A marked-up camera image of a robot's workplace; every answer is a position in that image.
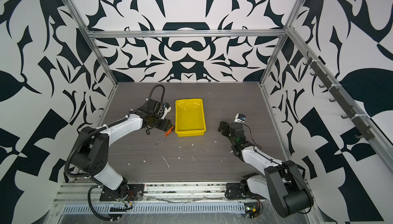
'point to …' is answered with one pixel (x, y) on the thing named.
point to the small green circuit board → (250, 206)
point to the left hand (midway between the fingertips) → (168, 121)
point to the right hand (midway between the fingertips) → (227, 123)
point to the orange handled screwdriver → (169, 131)
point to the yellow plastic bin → (189, 117)
